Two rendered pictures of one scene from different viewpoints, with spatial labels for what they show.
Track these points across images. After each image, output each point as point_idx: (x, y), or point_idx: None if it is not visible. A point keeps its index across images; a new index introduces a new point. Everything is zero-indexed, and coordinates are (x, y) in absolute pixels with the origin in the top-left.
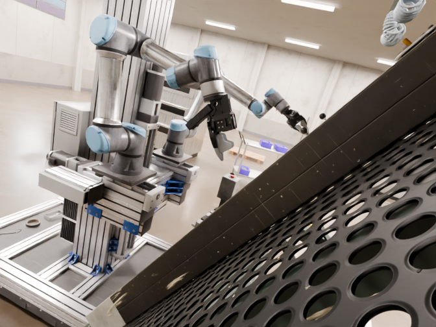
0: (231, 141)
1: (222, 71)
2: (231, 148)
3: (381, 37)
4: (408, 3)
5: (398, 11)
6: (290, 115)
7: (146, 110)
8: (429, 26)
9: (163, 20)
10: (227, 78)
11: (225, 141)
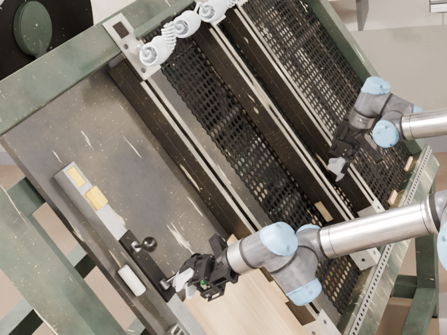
0: (330, 163)
1: (446, 222)
2: (329, 169)
3: (166, 55)
4: (181, 20)
5: (197, 28)
6: (227, 245)
7: None
8: (140, 37)
9: None
10: (405, 205)
11: (336, 158)
